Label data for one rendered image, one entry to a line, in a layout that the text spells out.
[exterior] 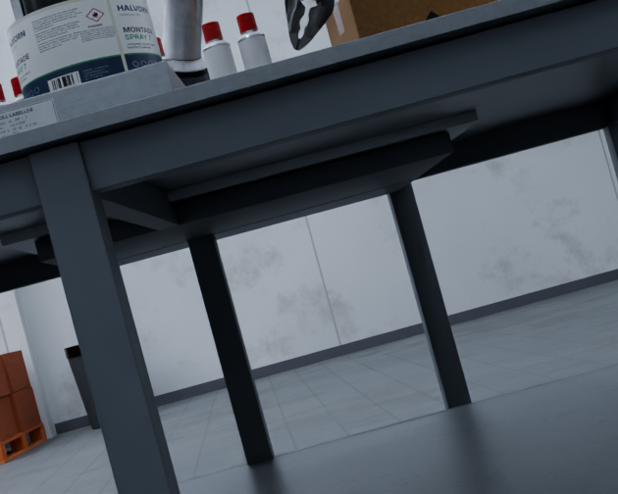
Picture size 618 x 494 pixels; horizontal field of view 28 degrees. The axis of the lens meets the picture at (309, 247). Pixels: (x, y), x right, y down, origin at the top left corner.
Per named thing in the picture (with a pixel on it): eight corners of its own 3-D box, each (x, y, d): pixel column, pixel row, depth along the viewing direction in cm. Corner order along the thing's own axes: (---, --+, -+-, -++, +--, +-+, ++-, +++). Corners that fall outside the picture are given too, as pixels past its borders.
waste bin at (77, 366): (153, 410, 907) (131, 329, 909) (148, 416, 859) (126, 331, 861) (89, 427, 904) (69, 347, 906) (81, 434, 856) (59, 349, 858)
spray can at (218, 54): (224, 133, 221) (194, 24, 222) (226, 137, 226) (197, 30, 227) (251, 125, 221) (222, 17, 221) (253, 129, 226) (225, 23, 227)
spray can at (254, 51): (259, 124, 221) (230, 15, 222) (261, 127, 226) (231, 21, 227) (286, 117, 221) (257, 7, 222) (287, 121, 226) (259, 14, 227)
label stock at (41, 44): (176, 111, 183) (150, 18, 184) (170, 86, 163) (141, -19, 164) (44, 144, 182) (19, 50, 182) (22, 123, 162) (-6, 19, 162)
